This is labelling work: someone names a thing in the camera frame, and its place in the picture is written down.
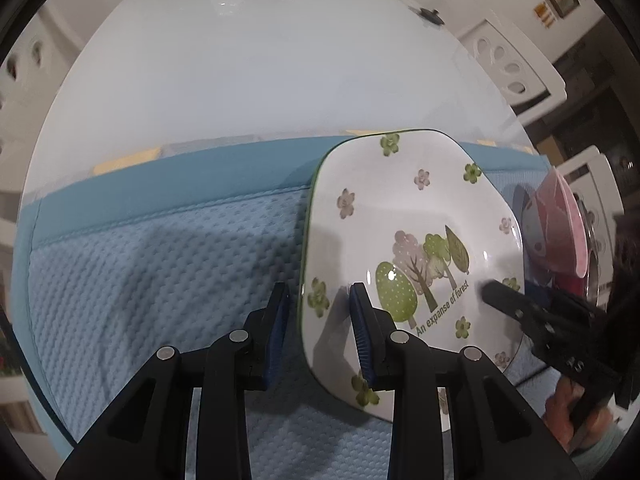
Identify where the white chair far right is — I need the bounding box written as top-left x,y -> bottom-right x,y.
458,15 -> 567,126

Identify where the white forest pattern plate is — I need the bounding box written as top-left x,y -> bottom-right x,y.
299,130 -> 524,420

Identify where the white chair near left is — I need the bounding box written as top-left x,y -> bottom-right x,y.
1,16 -> 56,122

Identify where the white chair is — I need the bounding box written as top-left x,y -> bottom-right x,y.
556,145 -> 624,281
1,16 -> 56,122
458,15 -> 567,126

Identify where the operator's right hand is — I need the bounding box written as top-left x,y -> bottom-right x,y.
542,376 -> 626,456

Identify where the white chair near right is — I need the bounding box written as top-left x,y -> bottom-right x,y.
556,145 -> 624,281

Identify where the blue waffle table mat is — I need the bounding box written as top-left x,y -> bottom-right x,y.
8,134 -> 566,480

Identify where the stainless steel bowl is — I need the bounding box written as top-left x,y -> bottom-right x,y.
574,194 -> 611,311

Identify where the pink plastic bowl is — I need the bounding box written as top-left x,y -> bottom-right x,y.
521,168 -> 589,278

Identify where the black round knob lid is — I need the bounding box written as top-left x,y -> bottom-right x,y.
420,8 -> 445,26

